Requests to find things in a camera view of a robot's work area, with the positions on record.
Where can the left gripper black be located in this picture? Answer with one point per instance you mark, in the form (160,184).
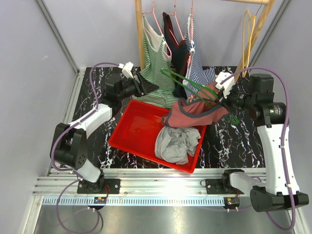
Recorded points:
(146,87)

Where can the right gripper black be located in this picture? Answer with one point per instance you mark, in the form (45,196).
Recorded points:
(225,102)

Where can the red tank top grey trim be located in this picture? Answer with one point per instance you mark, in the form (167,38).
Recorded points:
(198,110)

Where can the green plastic hanger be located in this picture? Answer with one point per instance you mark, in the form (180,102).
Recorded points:
(194,88)

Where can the yellow plastic hanger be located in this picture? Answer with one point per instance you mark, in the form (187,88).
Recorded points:
(247,32)

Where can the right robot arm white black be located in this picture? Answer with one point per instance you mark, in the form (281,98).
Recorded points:
(273,128)

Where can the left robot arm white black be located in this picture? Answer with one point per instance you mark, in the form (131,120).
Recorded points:
(69,151)

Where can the green white striped tank top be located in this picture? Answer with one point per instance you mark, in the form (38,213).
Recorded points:
(157,58)

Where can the blue white striped tank top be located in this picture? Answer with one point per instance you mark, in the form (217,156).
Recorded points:
(197,73)

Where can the navy maroon tank top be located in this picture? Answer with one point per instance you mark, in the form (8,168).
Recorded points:
(180,52)

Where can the red plastic tray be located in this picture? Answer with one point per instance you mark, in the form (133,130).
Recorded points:
(137,130)

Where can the wooden clothes rack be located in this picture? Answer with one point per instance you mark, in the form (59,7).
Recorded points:
(259,22)

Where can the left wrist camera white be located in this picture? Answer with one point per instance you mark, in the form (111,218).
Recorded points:
(127,69)

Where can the pink wire hanger middle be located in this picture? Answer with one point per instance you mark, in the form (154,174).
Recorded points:
(176,19)

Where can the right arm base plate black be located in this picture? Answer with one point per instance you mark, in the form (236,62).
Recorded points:
(214,187)

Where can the pink wire hanger right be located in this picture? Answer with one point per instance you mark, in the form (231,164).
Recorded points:
(191,35)

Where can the aluminium frame rail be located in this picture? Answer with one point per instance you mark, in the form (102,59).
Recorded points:
(59,208)

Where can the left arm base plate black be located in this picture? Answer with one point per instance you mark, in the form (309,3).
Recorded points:
(102,186)

